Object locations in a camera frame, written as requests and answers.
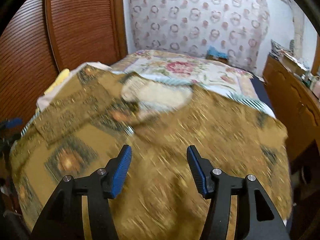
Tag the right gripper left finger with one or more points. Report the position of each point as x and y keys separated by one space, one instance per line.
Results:
x=61 y=217

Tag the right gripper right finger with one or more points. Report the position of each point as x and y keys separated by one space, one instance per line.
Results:
x=256 y=217

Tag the brown patterned scarf cloth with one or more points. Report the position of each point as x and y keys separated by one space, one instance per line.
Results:
x=87 y=124

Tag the beige pink cloth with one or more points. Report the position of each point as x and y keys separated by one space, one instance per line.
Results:
x=152 y=95

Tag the wooden dresser cabinet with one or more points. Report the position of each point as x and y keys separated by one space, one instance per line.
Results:
x=295 y=106

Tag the wooden louvered wardrobe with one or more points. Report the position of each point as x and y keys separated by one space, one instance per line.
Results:
x=40 y=38

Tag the floral bed cover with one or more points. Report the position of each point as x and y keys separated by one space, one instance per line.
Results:
x=179 y=69

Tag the blue item on box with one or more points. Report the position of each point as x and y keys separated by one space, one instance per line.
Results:
x=213 y=53

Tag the floral circle pattern curtain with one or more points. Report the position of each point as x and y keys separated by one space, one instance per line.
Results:
x=233 y=27

